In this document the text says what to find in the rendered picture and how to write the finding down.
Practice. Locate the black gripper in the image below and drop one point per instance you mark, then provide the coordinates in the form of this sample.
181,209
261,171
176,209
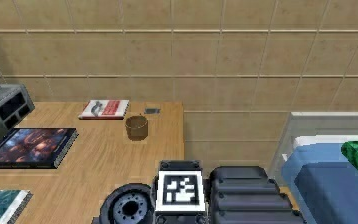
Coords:
128,206

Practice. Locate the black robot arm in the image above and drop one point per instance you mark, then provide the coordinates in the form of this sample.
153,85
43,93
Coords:
240,196

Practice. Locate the brown mug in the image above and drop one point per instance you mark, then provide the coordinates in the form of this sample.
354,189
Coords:
136,128

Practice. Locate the wooden desk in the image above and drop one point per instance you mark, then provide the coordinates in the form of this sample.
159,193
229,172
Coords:
97,160

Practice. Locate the small grey card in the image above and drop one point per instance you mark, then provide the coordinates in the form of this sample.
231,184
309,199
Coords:
152,110

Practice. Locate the red and white book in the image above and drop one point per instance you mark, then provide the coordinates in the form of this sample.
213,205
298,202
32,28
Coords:
105,109

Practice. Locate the dark book with orange cover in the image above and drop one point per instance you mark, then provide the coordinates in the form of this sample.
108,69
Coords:
30,146

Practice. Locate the teal book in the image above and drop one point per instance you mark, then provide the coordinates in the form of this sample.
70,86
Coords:
3,205

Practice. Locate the grey box with openings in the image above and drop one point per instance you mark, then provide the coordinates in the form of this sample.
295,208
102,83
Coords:
5,106

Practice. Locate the bed with blue cover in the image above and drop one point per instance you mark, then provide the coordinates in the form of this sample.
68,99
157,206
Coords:
327,180

